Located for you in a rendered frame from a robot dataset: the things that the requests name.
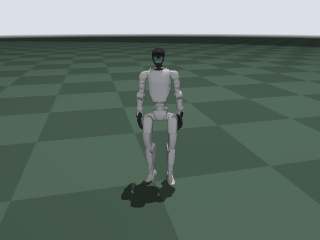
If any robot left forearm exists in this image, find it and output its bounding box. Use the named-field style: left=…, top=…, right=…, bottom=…
left=175, top=92, right=184, bottom=116

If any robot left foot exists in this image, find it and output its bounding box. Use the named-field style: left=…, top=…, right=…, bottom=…
left=166, top=171, right=176, bottom=186

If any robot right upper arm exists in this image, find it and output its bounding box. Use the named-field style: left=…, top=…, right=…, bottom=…
left=137, top=70, right=148, bottom=99

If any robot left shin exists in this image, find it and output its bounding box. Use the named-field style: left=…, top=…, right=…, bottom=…
left=166, top=149, right=175, bottom=175

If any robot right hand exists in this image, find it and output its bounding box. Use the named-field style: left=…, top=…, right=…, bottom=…
left=136, top=112, right=143, bottom=130

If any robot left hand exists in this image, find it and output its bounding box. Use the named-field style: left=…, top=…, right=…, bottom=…
left=177, top=111, right=183, bottom=130

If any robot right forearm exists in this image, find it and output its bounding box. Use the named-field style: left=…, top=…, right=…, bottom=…
left=136, top=94, right=144, bottom=116

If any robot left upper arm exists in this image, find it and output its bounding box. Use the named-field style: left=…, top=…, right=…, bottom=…
left=169, top=70, right=183, bottom=99

